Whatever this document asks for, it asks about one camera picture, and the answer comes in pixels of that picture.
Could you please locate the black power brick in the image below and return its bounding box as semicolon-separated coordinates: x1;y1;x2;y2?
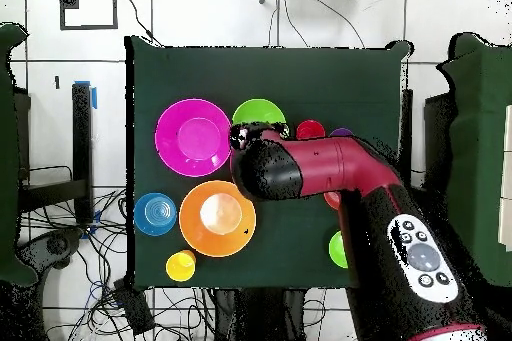
112;276;156;336

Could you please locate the small green bowl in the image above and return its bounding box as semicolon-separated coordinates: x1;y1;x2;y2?
328;229;349;270

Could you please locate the black upright post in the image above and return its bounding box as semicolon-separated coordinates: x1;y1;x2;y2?
399;88;414;188

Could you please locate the white box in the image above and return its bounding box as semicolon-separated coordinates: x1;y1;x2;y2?
497;104;512;252

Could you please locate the large pink bowl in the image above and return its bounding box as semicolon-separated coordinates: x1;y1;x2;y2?
154;97;233;179

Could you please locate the small orange bowl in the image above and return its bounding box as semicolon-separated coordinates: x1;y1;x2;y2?
322;190;342;211

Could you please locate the small blue bowl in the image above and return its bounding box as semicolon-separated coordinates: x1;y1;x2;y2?
133;191;178;237

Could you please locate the black box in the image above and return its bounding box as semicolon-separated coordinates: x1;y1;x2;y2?
423;92;455;191
13;90;32;182

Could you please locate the tangle of cables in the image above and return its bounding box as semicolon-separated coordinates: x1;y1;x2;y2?
19;164;217;341

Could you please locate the dark grey chair base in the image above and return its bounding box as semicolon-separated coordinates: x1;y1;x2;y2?
17;227;86;274

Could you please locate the yellow cup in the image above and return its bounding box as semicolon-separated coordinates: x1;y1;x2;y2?
164;249;198;283

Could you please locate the thin black cable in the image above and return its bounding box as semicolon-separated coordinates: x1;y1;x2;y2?
295;0;366;49
117;0;163;47

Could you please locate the dark green tablecloth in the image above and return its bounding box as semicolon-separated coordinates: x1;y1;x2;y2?
0;22;39;288
435;32;512;290
124;35;413;292

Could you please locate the large green bowl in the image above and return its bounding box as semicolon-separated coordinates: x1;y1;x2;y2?
231;97;288;126

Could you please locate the black metal stand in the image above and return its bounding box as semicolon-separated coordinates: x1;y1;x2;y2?
17;82;95;225

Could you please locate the large orange bowl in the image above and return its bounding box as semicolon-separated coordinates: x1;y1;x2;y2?
178;179;258;258

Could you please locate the black floor tape square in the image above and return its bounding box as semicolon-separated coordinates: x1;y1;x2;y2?
58;0;120;31

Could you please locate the red cup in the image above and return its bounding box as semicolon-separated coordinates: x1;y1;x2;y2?
295;119;326;141

